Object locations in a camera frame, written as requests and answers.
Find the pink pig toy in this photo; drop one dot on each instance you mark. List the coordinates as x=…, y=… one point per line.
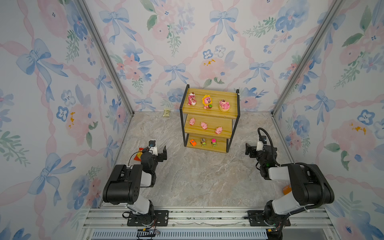
x=218, y=130
x=204, y=126

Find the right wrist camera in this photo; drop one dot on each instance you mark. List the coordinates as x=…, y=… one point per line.
x=261, y=142

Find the pink bear strawberry hat figure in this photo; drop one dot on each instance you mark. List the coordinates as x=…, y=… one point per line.
x=192, y=99

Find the small green packet by wall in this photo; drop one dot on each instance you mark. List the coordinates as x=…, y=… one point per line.
x=166, y=113

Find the orange toy truck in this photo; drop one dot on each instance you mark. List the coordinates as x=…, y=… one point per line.
x=193, y=142

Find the red and green toy truck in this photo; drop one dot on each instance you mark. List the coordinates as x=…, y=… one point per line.
x=203, y=142

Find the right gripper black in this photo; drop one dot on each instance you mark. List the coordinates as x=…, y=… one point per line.
x=253, y=149

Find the orange can right side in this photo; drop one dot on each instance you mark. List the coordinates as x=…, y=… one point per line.
x=287, y=189

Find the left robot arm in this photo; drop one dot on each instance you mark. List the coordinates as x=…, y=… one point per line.
x=125, y=183

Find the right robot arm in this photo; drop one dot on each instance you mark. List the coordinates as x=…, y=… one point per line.
x=309, y=188

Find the wooden shelf black metal frame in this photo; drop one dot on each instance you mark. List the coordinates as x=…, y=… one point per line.
x=213, y=117

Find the red yellow snack packet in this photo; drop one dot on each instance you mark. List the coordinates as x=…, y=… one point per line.
x=138, y=155

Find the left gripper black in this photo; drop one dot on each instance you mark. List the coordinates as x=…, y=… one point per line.
x=160, y=157

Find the green truck pink mixer toy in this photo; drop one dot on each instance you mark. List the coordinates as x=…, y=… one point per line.
x=214, y=143

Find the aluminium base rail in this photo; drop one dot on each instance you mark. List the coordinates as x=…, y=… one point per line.
x=203, y=223

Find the pink bear yellow flower figure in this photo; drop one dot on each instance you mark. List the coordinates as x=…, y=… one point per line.
x=207, y=102

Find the pink pig on middle shelf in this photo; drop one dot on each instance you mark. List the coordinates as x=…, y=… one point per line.
x=192, y=121

